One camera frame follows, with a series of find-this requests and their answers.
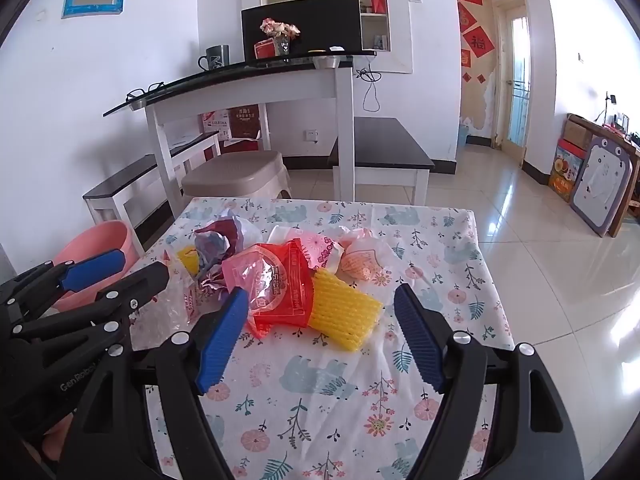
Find grey children's drawing board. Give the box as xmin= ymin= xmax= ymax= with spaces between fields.
xmin=570 ymin=135 xmax=640 ymax=238

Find short dark-top white bench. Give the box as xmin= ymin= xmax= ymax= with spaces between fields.
xmin=327 ymin=117 xmax=436 ymax=206

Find large yellow foam net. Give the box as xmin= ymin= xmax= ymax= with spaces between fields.
xmin=305 ymin=267 xmax=386 ymax=352

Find clear plastic bag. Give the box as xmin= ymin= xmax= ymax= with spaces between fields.
xmin=129 ymin=260 xmax=226 ymax=351

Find black monitor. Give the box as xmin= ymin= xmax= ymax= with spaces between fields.
xmin=240 ymin=0 xmax=363 ymax=61

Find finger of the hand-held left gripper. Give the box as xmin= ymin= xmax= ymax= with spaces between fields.
xmin=0 ymin=250 xmax=127 ymax=313
xmin=10 ymin=261 xmax=170 ymax=356

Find white glass-top table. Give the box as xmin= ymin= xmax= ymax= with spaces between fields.
xmin=102 ymin=50 xmax=378 ymax=221

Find white wall shelf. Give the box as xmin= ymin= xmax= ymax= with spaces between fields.
xmin=240 ymin=0 xmax=416 ymax=75

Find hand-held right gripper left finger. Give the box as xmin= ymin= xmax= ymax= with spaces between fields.
xmin=57 ymin=287 xmax=251 ymax=480

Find white bag with red print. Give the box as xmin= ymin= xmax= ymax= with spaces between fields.
xmin=340 ymin=227 xmax=396 ymax=286

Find flowers in glass vase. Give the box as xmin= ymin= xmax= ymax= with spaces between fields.
xmin=260 ymin=17 xmax=302 ymax=57

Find dark red book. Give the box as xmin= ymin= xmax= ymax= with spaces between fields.
xmin=229 ymin=105 xmax=261 ymax=141

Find brown cardboard box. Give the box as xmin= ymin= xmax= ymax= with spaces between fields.
xmin=562 ymin=114 xmax=596 ymax=151

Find pink plastic basin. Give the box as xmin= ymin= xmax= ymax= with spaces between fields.
xmin=50 ymin=221 xmax=147 ymax=312

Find white red carton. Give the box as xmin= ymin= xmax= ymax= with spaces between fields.
xmin=201 ymin=110 xmax=232 ymax=141

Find long dark-top white bench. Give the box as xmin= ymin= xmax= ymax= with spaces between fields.
xmin=82 ymin=130 xmax=223 ymax=241

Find person's left hand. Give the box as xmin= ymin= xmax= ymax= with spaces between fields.
xmin=40 ymin=412 xmax=76 ymax=466

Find red white wrapper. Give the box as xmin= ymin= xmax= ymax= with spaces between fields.
xmin=192 ymin=215 xmax=263 ymax=293

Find red transparent wrapper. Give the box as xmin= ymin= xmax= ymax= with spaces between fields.
xmin=222 ymin=240 xmax=315 ymax=338

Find printed fruit carton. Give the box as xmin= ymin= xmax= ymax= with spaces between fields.
xmin=547 ymin=140 xmax=586 ymax=203

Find floral tablecloth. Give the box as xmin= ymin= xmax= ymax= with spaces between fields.
xmin=117 ymin=196 xmax=516 ymax=480

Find dark grey mug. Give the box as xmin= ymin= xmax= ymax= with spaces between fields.
xmin=197 ymin=44 xmax=231 ymax=72

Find red paper square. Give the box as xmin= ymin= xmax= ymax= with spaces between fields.
xmin=457 ymin=2 xmax=477 ymax=35
xmin=462 ymin=25 xmax=496 ymax=59

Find beige plastic stool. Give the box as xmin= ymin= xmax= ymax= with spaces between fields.
xmin=181 ymin=150 xmax=293 ymax=200

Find black cable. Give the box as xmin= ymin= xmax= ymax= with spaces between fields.
xmin=355 ymin=55 xmax=382 ymax=113

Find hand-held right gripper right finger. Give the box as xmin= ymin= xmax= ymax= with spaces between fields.
xmin=393 ymin=284 xmax=586 ymax=480

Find white door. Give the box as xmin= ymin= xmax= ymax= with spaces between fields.
xmin=492 ymin=0 xmax=531 ymax=166

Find black eyeglasses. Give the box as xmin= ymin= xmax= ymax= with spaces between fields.
xmin=125 ymin=81 xmax=167 ymax=102

